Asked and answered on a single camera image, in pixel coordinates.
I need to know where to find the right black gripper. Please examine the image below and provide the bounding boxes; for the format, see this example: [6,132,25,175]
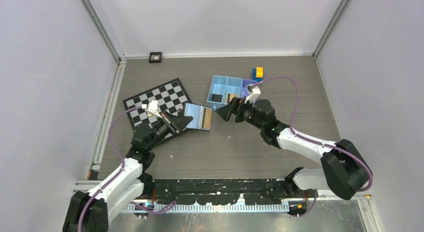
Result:
[215,97,265,131]

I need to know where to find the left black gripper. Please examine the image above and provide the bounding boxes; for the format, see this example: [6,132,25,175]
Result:
[146,110,193,151]

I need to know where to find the orange striped credit card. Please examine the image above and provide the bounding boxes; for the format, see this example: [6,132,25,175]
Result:
[226,93,238,104]

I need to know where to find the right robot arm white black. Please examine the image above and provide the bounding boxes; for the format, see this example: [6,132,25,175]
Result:
[216,98,372,200]

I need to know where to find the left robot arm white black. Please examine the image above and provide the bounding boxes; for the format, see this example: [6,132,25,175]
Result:
[62,112,193,231]

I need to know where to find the light blue bin left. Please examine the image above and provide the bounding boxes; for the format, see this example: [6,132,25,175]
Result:
[206,75,228,110]

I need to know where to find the light blue bin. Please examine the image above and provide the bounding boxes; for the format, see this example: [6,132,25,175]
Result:
[223,77,241,105]
[206,75,228,110]

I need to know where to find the black square item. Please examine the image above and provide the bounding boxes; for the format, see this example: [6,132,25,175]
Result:
[210,94,223,103]

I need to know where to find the light blue bin middle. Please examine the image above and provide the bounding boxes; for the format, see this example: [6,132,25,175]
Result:
[223,77,241,105]

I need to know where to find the purple bin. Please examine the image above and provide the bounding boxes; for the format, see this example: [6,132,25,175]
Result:
[238,79,257,98]

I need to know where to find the black white chessboard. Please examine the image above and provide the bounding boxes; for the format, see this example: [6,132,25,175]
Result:
[122,78,195,145]

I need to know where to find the blue yellow toy blocks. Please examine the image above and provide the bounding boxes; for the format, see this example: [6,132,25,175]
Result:
[252,67,264,83]

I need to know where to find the small black square box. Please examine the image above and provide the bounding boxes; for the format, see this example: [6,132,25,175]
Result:
[148,52,163,63]

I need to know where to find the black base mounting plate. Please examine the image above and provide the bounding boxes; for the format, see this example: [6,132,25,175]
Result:
[132,178,316,206]

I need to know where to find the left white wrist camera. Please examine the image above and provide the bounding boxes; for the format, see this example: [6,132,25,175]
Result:
[146,100,161,118]

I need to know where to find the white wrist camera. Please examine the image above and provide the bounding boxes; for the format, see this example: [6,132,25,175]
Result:
[244,84,261,104]
[146,100,161,118]

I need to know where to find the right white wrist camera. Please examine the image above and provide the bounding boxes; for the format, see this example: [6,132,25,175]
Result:
[244,84,261,104]

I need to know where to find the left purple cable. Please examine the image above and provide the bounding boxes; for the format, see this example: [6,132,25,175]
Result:
[76,106,178,232]

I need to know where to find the purple cable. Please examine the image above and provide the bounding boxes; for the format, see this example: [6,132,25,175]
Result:
[253,76,374,219]
[76,106,178,232]

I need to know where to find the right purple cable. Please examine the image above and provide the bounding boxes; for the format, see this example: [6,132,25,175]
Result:
[253,76,374,219]

